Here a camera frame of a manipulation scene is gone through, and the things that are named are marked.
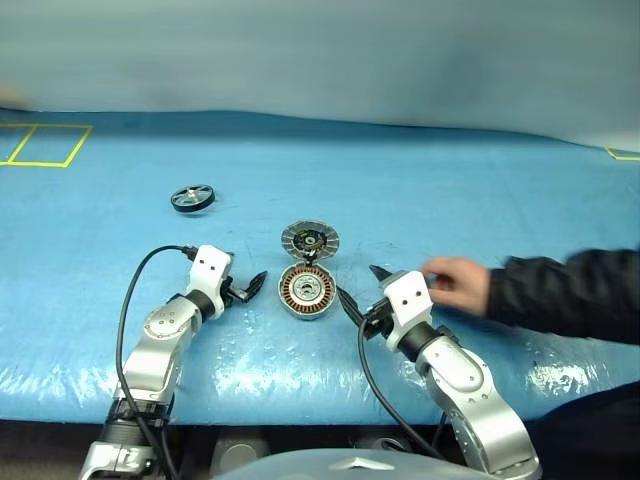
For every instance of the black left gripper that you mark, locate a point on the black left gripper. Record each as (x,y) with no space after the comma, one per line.
(235,295)

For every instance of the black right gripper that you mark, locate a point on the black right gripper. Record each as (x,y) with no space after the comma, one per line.
(380,320)

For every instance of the round silver ribbed housing lid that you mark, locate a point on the round silver ribbed housing lid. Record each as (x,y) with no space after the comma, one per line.
(310,240)

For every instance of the black spoked rotor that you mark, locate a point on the black spoked rotor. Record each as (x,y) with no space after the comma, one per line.
(194,199)

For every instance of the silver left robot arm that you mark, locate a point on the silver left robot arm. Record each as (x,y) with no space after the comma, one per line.
(155,350)

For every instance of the person's black sleeved forearm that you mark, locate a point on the person's black sleeved forearm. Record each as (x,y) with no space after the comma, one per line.
(565,297)

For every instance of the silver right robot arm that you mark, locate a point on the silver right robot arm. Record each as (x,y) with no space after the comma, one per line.
(465,385)

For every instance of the motor housing with copper windings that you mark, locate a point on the motor housing with copper windings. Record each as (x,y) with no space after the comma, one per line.
(305,292)

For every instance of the person's bare hand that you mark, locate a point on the person's bare hand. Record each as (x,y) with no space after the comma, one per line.
(457,289)

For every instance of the blue plastic table cover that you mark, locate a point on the blue plastic table cover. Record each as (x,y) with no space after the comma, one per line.
(320,200)

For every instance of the grey rounded shape under table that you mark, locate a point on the grey rounded shape under table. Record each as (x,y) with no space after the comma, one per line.
(237,454)
(376,442)

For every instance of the silver robot torso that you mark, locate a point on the silver robot torso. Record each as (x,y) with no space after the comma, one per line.
(325,465)

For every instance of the person's dark clothing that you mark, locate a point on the person's dark clothing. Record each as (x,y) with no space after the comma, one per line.
(595,435)

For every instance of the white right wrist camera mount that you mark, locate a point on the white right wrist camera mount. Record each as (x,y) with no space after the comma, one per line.
(407,300)

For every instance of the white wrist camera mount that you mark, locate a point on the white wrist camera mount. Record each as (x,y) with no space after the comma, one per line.
(210,272)
(407,300)

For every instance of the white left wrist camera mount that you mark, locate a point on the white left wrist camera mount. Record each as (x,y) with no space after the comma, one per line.
(210,272)

